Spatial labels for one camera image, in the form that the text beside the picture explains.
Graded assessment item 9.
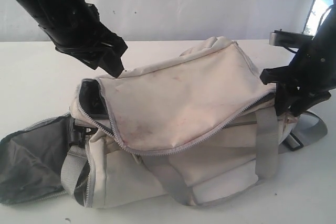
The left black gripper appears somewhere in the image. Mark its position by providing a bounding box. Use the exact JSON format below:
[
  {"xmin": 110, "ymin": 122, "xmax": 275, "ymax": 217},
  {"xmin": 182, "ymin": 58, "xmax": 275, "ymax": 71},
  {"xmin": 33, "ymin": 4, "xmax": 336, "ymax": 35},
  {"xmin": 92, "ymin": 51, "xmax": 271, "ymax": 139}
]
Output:
[{"xmin": 37, "ymin": 0, "xmax": 127, "ymax": 78}]

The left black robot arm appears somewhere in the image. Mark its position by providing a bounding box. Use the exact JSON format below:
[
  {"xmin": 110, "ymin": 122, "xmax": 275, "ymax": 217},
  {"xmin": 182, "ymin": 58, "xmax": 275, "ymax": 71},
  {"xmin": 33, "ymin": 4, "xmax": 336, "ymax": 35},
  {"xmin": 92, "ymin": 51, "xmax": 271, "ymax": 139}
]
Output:
[{"xmin": 15, "ymin": 0, "xmax": 128, "ymax": 78}]

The white fabric zipper bag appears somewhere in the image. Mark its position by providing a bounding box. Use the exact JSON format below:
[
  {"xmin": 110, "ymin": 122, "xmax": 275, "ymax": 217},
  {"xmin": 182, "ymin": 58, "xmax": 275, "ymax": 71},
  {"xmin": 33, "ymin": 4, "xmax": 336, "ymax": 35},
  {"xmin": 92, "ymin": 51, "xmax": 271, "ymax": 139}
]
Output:
[{"xmin": 1, "ymin": 37, "xmax": 328, "ymax": 208}]

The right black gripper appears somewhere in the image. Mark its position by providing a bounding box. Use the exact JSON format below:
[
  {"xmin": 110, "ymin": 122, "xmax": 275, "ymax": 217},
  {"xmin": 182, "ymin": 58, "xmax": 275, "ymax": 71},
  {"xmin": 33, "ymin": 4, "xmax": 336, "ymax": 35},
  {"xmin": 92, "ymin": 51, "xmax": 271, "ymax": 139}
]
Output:
[{"xmin": 260, "ymin": 37, "xmax": 335, "ymax": 117}]

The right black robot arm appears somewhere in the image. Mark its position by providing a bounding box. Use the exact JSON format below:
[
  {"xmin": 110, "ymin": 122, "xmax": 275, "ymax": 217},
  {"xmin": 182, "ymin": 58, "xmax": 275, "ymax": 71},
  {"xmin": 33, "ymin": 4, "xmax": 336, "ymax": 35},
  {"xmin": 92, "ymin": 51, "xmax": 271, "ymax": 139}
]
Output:
[{"xmin": 260, "ymin": 6, "xmax": 335, "ymax": 116}]

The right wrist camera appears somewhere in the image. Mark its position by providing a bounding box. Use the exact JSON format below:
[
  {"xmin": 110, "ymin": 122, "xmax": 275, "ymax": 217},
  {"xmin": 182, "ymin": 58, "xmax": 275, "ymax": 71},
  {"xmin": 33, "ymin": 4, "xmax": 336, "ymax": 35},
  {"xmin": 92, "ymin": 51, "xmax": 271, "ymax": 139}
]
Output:
[{"xmin": 269, "ymin": 30, "xmax": 313, "ymax": 49}]

